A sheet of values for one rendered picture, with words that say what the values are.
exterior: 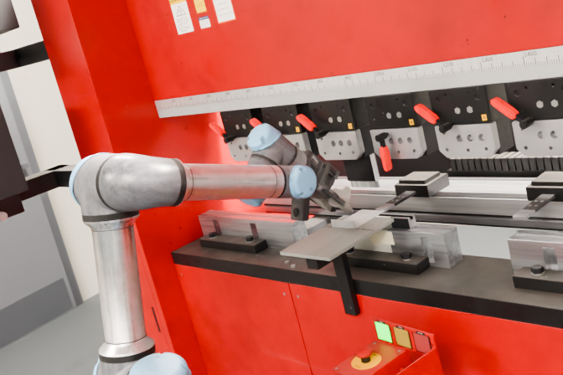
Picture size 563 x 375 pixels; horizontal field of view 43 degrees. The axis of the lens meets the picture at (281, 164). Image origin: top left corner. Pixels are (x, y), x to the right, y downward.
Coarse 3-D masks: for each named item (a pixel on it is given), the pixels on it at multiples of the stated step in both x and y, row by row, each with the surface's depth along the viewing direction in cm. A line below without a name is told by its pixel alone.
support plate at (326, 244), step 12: (348, 216) 203; (324, 228) 198; (336, 228) 196; (360, 228) 191; (372, 228) 188; (300, 240) 193; (312, 240) 190; (324, 240) 188; (336, 240) 186; (348, 240) 184; (360, 240) 183; (288, 252) 186; (300, 252) 184; (312, 252) 182; (324, 252) 179; (336, 252) 177
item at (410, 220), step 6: (390, 216) 196; (396, 216) 194; (402, 216) 193; (408, 216) 191; (414, 216) 190; (396, 222) 192; (402, 222) 190; (408, 222) 189; (414, 222) 190; (396, 228) 193; (402, 228) 191; (408, 228) 190
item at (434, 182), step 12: (408, 180) 211; (420, 180) 208; (432, 180) 209; (444, 180) 211; (396, 192) 214; (408, 192) 210; (420, 192) 208; (432, 192) 207; (384, 204) 204; (396, 204) 203
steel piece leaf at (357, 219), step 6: (354, 216) 201; (360, 216) 200; (366, 216) 198; (372, 216) 197; (336, 222) 196; (342, 222) 194; (348, 222) 192; (354, 222) 196; (360, 222) 195; (366, 222) 194; (348, 228) 193; (354, 228) 191
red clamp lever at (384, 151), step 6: (384, 132) 179; (378, 138) 177; (384, 138) 178; (384, 144) 179; (384, 150) 178; (384, 156) 179; (384, 162) 179; (390, 162) 180; (384, 168) 180; (390, 168) 180
